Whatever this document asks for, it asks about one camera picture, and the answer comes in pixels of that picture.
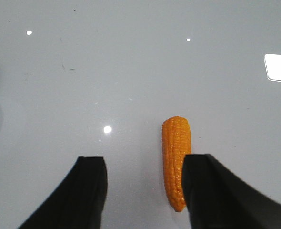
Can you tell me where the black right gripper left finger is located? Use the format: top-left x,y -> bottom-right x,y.
20,156 -> 107,229

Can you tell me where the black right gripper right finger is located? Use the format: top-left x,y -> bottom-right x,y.
182,154 -> 281,229

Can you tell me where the orange corn cob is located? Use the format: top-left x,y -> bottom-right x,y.
162,116 -> 191,212

